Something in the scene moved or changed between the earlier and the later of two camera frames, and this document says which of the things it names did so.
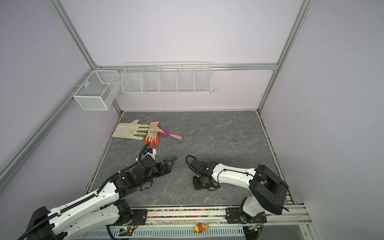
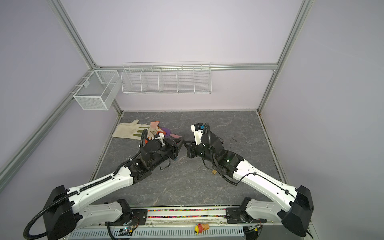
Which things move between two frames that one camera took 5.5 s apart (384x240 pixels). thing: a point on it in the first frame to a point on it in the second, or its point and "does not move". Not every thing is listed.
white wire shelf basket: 166,78 does not move
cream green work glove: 132,130 does not move
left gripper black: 162,172 to 175,146
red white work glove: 152,135 does not move
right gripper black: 196,185 to 192,148
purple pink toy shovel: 168,133 does not move
